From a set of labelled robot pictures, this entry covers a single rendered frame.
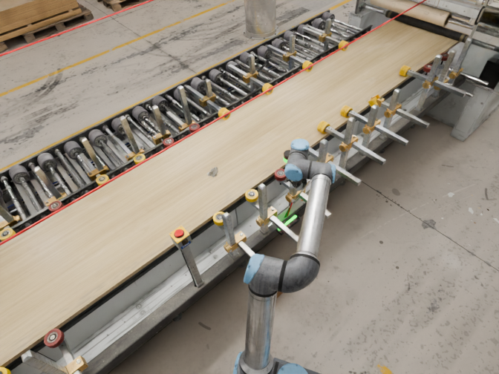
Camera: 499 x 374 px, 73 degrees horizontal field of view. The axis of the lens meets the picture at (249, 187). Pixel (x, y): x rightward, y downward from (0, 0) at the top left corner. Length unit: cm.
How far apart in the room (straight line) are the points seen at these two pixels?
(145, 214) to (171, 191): 21
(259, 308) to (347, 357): 136
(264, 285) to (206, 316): 148
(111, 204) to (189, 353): 117
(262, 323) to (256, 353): 18
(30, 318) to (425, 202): 306
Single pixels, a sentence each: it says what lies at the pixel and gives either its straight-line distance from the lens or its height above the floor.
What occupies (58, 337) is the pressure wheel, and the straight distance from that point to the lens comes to 196.
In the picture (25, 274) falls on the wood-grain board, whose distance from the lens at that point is 224.
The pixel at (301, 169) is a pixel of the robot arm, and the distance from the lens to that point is 160.
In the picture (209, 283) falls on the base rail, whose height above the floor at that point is 70.
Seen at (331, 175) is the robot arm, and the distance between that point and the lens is 159.
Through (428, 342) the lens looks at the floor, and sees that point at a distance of 282.
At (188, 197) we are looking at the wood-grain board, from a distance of 214.
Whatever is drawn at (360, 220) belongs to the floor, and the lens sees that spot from 315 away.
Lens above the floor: 252
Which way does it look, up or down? 50 degrees down
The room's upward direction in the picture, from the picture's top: 6 degrees counter-clockwise
